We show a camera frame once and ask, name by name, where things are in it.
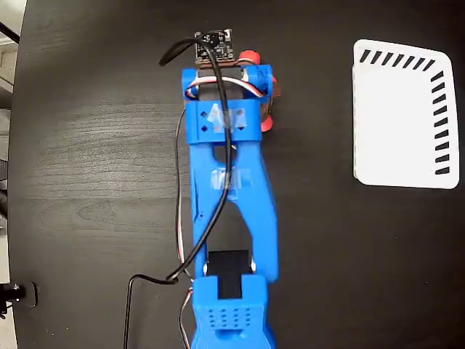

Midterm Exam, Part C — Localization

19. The black camera cable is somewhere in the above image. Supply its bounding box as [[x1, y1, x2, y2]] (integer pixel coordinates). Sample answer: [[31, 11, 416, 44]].
[[122, 31, 235, 349]]

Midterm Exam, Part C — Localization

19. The white tray with black stripes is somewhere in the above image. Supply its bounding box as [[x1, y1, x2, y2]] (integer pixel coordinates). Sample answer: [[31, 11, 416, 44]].
[[352, 39, 461, 190]]

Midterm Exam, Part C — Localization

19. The thin servo wire bundle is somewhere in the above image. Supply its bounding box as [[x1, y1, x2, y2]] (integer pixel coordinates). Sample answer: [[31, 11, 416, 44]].
[[175, 108, 199, 349]]

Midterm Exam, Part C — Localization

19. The black table clamp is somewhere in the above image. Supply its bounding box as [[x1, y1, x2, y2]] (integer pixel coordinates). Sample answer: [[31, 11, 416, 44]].
[[0, 281, 39, 319]]

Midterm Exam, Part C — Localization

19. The red turtle toy gold shell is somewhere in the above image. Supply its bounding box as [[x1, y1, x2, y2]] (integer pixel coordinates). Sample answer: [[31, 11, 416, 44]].
[[238, 49, 280, 133]]

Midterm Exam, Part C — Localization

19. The clear tape piece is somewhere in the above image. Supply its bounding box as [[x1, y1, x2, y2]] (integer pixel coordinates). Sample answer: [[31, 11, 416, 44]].
[[207, 103, 248, 132], [211, 167, 252, 190]]

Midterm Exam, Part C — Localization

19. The black metal rod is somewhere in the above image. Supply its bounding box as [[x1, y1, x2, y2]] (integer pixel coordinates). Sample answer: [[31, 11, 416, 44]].
[[0, 20, 21, 44]]

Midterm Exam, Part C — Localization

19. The white red servo wire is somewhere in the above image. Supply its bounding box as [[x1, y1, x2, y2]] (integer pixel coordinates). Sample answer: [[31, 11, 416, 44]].
[[184, 74, 266, 101]]

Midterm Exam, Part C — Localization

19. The bare circuit board camera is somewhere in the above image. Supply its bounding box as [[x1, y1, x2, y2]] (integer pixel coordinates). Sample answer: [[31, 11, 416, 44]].
[[194, 28, 234, 61]]

